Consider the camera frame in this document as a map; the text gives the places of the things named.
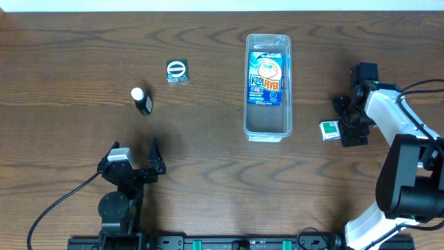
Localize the clear plastic container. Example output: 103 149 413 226
244 34 293 142

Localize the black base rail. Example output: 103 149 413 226
67 234 416 250

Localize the white green medicine box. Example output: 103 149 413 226
319 121 341 141

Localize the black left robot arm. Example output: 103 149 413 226
97 138 167 235

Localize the black bottle white cap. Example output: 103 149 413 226
130 87 153 115

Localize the blue Kool Fever box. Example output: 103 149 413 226
247 51 284 106

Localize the dark green small box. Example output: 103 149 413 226
166 59 189 83

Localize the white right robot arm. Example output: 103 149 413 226
334 79 443 249

